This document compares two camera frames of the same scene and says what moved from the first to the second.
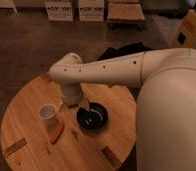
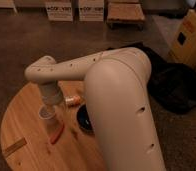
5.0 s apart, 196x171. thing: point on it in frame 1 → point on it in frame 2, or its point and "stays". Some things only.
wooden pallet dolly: (125, 13) stays
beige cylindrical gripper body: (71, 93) → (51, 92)
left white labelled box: (59, 11) stays
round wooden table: (41, 131) stays
